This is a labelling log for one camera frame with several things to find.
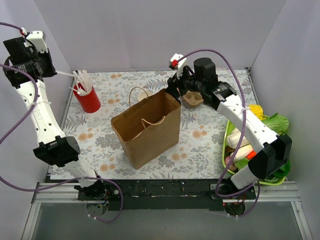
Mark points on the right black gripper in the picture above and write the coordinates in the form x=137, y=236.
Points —
x=173, y=84

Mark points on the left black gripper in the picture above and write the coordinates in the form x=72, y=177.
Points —
x=50, y=67

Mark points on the single white paper straw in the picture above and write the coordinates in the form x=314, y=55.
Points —
x=64, y=73

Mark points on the brown cardboard cup carrier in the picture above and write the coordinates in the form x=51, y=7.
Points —
x=192, y=99

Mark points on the brown paper coffee cup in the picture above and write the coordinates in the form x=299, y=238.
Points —
x=143, y=95

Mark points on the brown paper bag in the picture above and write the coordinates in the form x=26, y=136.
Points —
x=148, y=128

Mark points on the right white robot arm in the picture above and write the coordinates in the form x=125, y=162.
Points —
x=272, y=150

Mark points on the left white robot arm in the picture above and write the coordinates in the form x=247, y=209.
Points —
x=25, y=68

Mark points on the red plastic cup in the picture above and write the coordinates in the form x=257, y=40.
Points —
x=90, y=102

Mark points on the small white toy cabbage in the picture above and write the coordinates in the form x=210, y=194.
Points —
x=232, y=141

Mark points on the yellow toy napa cabbage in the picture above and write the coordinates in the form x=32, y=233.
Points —
x=257, y=110

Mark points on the green plastic basket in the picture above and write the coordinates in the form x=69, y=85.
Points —
x=269, y=181

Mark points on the purple toy onion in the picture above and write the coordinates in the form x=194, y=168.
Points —
x=232, y=166

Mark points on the green toy cabbage head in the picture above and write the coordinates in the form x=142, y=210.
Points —
x=240, y=164

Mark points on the red toy chili pepper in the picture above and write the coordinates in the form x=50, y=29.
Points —
x=251, y=155

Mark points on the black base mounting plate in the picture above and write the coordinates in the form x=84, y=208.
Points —
x=162, y=194

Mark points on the green toy napa cabbage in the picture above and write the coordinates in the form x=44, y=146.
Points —
x=277, y=123

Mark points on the dark green toy leafy vegetable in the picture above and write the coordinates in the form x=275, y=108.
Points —
x=283, y=171

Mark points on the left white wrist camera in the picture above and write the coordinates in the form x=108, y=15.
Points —
x=37, y=38

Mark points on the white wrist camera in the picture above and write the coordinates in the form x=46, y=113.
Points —
x=177, y=63
x=37, y=38

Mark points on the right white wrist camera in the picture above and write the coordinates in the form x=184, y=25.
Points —
x=177, y=63

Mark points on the aluminium frame rail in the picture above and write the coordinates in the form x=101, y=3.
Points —
x=265, y=213

